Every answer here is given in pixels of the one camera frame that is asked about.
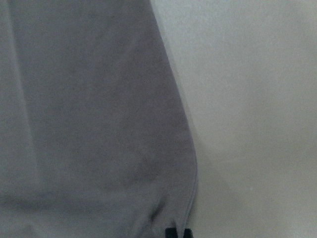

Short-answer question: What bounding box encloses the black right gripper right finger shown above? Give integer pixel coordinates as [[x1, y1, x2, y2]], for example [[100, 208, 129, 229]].
[[183, 228, 193, 238]]

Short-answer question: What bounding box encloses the dark brown t-shirt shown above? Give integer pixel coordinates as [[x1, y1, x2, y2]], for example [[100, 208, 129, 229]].
[[0, 0, 197, 238]]

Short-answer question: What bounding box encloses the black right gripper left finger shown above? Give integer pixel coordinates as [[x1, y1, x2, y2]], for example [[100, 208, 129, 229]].
[[165, 228, 178, 238]]

